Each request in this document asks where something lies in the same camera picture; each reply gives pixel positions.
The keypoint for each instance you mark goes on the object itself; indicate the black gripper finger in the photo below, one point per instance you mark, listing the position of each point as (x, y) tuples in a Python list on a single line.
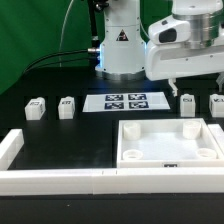
[(174, 88)]

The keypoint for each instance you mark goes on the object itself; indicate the white square tabletop tray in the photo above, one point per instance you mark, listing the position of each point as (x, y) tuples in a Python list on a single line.
[(165, 143)]

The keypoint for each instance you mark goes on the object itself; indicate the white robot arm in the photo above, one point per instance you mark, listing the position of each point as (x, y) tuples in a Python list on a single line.
[(189, 42)]

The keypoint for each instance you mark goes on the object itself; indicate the white sheet with AprilTags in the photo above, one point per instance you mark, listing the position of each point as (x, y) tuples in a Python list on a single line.
[(126, 102)]

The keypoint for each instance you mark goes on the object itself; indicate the white U-shaped obstacle fence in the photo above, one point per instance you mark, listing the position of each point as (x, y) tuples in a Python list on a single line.
[(101, 181)]

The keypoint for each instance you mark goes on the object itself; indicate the black camera pole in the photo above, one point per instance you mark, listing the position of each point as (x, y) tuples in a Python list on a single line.
[(94, 34)]

